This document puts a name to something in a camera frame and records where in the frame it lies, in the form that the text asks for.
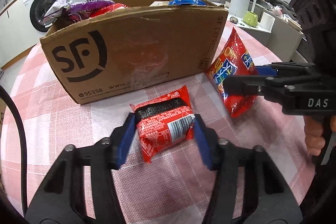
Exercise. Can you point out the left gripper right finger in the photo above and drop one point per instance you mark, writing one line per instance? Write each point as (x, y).
(267, 196)

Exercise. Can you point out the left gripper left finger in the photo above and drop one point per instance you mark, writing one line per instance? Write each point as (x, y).
(60, 197)

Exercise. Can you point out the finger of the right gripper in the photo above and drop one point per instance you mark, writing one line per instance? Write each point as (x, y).
(273, 70)
(252, 86)

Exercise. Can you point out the red blue-label chip bag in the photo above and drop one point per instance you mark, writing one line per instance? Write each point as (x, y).
(234, 60)

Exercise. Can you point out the small red snack packet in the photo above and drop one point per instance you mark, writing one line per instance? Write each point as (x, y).
(164, 122)

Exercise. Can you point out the blue Oreo packet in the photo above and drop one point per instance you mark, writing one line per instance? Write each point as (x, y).
(187, 2)

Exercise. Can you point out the purple snack bag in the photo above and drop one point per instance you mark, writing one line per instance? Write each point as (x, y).
(80, 9)

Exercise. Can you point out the red white balloon bag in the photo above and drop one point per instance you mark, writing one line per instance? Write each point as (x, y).
(110, 8)

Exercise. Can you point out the person's right hand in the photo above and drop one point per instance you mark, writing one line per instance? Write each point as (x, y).
(313, 135)

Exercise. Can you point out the marble coffee table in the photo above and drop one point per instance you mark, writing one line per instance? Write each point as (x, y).
(258, 32)

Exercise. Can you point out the toilet paper roll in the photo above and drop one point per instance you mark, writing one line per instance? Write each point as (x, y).
(267, 21)

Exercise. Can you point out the green mug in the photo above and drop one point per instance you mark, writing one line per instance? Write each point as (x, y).
(251, 19)

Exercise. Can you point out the metal tea infuser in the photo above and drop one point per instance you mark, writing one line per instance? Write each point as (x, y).
(237, 21)

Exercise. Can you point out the white electric kettle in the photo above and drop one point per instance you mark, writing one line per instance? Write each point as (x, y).
(239, 8)

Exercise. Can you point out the pink checkered tablecloth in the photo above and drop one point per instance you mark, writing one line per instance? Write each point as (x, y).
(175, 187)

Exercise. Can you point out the SF cardboard box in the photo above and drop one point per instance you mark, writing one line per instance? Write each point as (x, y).
(137, 46)

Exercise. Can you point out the white washing machine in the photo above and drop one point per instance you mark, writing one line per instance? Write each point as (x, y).
(44, 1)

